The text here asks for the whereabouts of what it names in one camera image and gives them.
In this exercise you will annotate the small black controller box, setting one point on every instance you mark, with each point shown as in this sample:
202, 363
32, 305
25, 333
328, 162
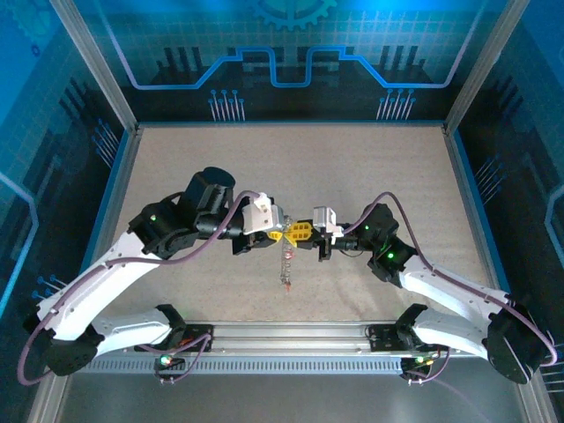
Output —
169, 363
412, 365

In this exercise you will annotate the grey metal front plate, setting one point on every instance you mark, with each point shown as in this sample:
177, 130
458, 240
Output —
291, 401

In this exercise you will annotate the aluminium side rail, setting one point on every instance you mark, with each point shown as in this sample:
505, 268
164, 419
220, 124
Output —
115, 198
469, 194

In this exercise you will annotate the aluminium back rail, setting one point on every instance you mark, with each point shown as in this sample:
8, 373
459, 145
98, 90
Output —
291, 125

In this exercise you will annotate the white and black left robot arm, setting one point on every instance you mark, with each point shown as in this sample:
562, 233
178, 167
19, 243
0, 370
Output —
97, 282

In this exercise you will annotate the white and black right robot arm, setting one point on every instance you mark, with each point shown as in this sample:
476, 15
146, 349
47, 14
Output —
449, 284

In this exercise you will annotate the aluminium frame post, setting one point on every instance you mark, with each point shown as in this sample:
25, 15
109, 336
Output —
96, 66
484, 66

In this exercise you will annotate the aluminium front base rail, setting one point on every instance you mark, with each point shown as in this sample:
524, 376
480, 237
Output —
291, 337

